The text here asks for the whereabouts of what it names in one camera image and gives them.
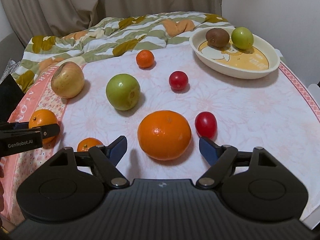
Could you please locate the yellow red apple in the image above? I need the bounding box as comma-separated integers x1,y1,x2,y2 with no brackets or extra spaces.
51,62,85,99

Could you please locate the person's hand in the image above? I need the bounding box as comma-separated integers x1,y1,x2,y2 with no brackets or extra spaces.
0,166,4,226

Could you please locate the pink floral table cloth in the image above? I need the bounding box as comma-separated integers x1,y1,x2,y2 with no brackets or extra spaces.
1,45,319,224

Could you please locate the beige curtain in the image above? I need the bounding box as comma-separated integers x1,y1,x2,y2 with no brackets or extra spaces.
1,0,222,44

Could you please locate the large orange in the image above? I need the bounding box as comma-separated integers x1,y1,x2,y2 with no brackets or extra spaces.
28,109,60,145
137,110,192,161

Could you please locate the large green apple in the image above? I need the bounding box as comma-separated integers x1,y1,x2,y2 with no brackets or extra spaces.
106,73,140,111

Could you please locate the small mandarin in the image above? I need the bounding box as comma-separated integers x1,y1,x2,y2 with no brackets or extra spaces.
136,50,155,68
77,138,103,152

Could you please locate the red cherry tomato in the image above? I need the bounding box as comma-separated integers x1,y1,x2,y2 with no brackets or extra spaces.
169,71,189,90
195,112,217,139

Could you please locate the open dark laptop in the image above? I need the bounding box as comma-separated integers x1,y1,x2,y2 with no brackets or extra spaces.
0,74,24,122

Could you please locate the brown kiwi with sticker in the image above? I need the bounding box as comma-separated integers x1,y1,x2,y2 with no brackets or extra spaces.
206,28,229,48

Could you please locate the green striped floral duvet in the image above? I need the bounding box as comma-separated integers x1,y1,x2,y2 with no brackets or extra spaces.
12,11,231,92

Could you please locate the cream oval cartoon dish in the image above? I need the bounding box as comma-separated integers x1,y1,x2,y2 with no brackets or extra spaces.
189,27,280,79

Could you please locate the small green apple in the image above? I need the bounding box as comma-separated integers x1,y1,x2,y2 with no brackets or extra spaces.
231,27,254,50

